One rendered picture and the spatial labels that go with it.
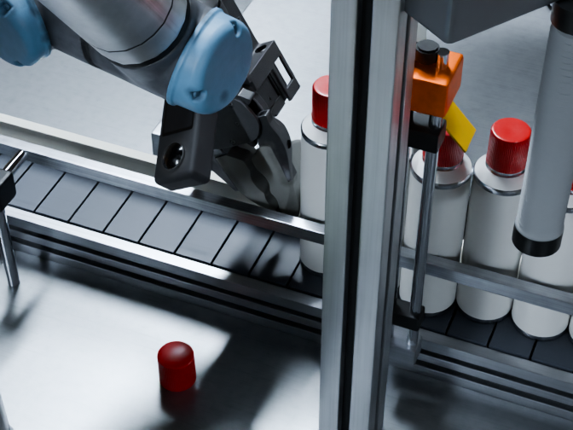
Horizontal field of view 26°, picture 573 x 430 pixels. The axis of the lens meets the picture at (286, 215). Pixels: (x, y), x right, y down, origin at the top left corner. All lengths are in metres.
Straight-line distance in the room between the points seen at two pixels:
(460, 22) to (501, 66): 0.69
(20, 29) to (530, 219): 0.40
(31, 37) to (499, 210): 0.40
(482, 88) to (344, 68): 0.60
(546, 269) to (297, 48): 0.49
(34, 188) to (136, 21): 0.47
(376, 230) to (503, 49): 0.61
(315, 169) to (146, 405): 0.26
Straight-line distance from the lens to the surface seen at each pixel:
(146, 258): 1.19
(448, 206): 1.04
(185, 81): 0.88
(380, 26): 0.77
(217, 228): 1.21
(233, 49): 0.89
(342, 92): 0.81
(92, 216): 1.23
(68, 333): 1.20
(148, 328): 1.19
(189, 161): 1.02
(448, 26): 0.74
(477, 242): 1.07
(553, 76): 0.82
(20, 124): 1.30
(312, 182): 1.08
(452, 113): 0.99
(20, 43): 0.96
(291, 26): 1.47
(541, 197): 0.88
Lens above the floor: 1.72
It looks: 43 degrees down
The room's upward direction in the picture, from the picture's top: straight up
